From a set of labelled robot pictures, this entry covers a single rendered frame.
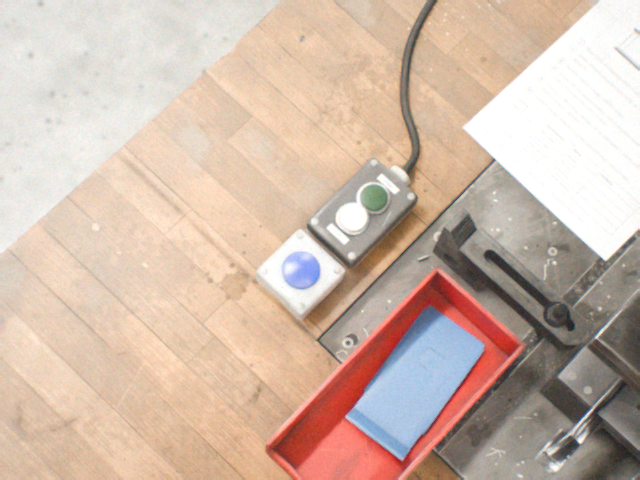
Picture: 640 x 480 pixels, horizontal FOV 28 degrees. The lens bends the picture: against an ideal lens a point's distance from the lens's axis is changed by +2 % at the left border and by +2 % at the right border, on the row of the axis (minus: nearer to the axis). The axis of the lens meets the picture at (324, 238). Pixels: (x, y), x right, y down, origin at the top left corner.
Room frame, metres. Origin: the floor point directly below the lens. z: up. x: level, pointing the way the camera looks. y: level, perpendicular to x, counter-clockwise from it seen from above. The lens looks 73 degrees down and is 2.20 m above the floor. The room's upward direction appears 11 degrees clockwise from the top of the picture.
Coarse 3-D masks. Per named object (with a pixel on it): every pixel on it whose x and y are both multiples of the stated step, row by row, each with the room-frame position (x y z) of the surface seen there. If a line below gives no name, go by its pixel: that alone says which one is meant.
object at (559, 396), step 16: (608, 320) 0.36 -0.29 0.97; (592, 336) 0.34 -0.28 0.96; (576, 352) 0.33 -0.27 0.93; (560, 368) 0.32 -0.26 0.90; (560, 384) 0.28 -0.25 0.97; (560, 400) 0.28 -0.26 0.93; (576, 400) 0.27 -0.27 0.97; (576, 416) 0.27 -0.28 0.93; (592, 432) 0.25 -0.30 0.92; (608, 432) 0.25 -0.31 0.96
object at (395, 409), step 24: (432, 312) 0.35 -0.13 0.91; (408, 336) 0.32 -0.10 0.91; (432, 336) 0.32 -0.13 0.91; (456, 336) 0.33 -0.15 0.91; (408, 360) 0.29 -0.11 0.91; (456, 360) 0.30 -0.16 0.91; (384, 384) 0.26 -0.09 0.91; (408, 384) 0.27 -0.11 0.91; (432, 384) 0.27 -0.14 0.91; (360, 408) 0.23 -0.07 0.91; (384, 408) 0.24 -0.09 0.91; (408, 408) 0.24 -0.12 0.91; (432, 408) 0.25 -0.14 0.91; (384, 432) 0.21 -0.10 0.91; (408, 432) 0.22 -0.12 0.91
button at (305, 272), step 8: (288, 256) 0.37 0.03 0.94; (296, 256) 0.37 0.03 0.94; (304, 256) 0.37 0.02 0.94; (312, 256) 0.38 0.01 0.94; (288, 264) 0.36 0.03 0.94; (296, 264) 0.36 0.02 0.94; (304, 264) 0.37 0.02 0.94; (312, 264) 0.37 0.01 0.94; (288, 272) 0.35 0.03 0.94; (296, 272) 0.36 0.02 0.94; (304, 272) 0.36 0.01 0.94; (312, 272) 0.36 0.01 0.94; (288, 280) 0.35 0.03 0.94; (296, 280) 0.35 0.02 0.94; (304, 280) 0.35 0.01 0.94; (312, 280) 0.35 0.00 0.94; (304, 288) 0.34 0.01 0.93
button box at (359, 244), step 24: (432, 0) 0.70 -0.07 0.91; (408, 48) 0.64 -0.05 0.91; (408, 72) 0.61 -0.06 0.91; (408, 120) 0.56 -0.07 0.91; (360, 168) 0.48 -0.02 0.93; (384, 168) 0.49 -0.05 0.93; (408, 168) 0.50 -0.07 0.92; (336, 192) 0.45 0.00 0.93; (360, 192) 0.46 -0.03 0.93; (408, 192) 0.47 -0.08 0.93; (312, 216) 0.42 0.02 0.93; (336, 216) 0.42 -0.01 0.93; (384, 216) 0.44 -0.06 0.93; (336, 240) 0.40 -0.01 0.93; (360, 240) 0.40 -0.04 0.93
